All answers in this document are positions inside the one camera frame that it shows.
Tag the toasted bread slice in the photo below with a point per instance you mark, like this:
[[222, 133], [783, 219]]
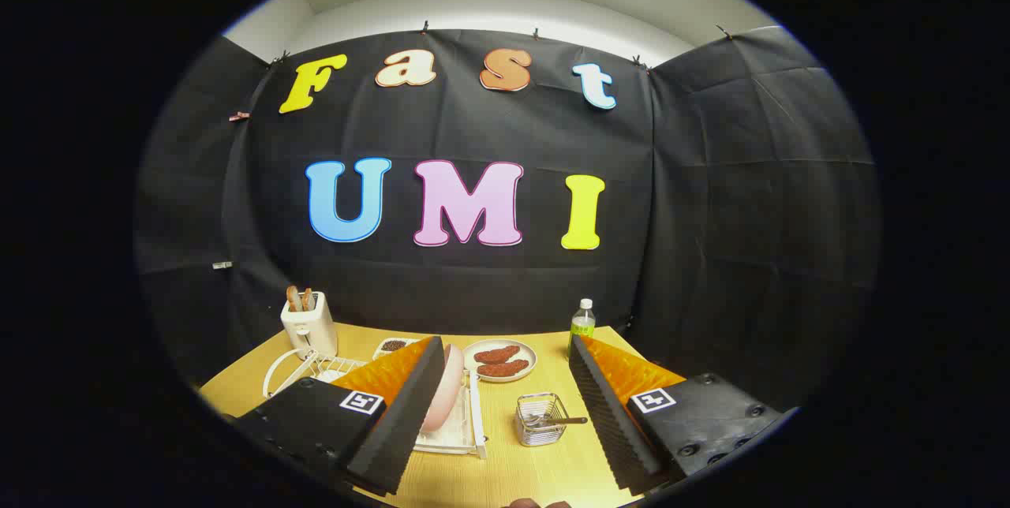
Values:
[[293, 299], [308, 299]]

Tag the white toaster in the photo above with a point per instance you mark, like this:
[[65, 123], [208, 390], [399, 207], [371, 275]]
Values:
[[312, 330]]

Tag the white plate with sausages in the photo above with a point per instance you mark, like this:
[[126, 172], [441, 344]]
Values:
[[522, 375]]

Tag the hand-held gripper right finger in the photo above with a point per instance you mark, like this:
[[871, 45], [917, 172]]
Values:
[[604, 413]]

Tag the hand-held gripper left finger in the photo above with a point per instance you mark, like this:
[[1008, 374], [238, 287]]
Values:
[[410, 413]]

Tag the red-brown sausage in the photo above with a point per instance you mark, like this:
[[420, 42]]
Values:
[[503, 369], [497, 354]]

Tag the pink plate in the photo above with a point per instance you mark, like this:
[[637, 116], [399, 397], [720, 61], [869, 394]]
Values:
[[446, 394]]

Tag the white divided dish with beans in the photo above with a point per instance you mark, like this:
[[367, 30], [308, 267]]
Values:
[[393, 346]]

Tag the green tea bottle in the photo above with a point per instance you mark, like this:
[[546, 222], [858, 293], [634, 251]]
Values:
[[582, 323]]

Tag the black backdrop cloth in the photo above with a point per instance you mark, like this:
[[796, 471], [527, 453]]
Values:
[[473, 129]]

